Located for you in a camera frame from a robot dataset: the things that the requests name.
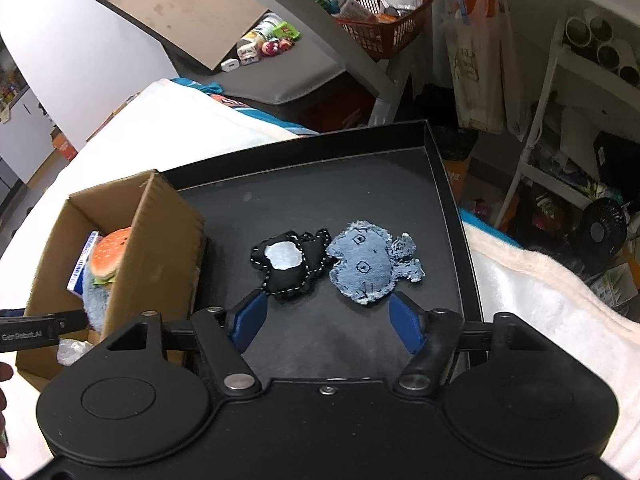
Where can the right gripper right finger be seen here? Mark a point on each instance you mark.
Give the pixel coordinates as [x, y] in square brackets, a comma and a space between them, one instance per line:
[431, 337]

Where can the white soft pad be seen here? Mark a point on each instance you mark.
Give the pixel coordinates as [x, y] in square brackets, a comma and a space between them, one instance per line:
[71, 350]

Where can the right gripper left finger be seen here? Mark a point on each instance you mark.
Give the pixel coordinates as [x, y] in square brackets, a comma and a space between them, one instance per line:
[223, 336]

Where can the brown cardboard box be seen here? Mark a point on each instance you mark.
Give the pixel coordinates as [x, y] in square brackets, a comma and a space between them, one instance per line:
[160, 267]

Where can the white round canister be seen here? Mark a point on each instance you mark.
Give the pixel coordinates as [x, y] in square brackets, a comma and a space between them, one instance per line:
[261, 32]

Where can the white tote bag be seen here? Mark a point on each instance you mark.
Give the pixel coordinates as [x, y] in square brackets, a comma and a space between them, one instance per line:
[485, 72]

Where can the orange cardboard box on floor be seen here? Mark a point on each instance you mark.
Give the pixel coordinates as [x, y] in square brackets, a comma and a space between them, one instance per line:
[63, 146]

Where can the grey desk with black mat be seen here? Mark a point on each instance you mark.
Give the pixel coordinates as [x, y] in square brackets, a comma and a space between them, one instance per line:
[386, 80]

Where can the blue denim fabric doll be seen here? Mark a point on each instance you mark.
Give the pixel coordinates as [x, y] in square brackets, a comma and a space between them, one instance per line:
[369, 261]

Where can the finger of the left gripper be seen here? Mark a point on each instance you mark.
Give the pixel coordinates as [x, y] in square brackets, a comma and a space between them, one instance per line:
[59, 323]

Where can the blue tissue packet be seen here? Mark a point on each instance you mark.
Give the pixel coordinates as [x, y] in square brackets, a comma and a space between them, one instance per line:
[75, 284]

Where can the red plastic basket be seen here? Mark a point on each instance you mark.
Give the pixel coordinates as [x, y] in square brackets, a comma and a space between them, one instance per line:
[390, 32]

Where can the grey plush mouse toy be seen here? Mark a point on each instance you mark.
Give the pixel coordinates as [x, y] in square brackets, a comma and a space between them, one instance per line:
[96, 293]

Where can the black small fan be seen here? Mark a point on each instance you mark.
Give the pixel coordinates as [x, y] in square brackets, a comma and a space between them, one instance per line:
[601, 232]

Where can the black shallow tray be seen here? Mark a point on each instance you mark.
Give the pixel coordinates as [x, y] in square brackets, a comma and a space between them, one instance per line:
[391, 176]

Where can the plush hamburger toy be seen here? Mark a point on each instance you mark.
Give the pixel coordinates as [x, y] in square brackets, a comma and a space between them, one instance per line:
[107, 255]

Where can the large black framed board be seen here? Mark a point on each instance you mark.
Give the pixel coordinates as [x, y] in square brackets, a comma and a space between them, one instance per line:
[203, 30]

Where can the pink small toy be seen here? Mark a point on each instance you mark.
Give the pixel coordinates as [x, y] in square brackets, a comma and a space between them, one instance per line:
[276, 46]

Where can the person left hand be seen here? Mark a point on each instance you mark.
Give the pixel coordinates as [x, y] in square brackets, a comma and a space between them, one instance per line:
[6, 373]

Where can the white metal rack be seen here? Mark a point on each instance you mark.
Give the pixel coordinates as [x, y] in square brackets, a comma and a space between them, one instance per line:
[576, 132]

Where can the black fabric doll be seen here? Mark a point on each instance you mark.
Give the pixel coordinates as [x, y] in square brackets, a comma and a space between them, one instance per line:
[291, 263]

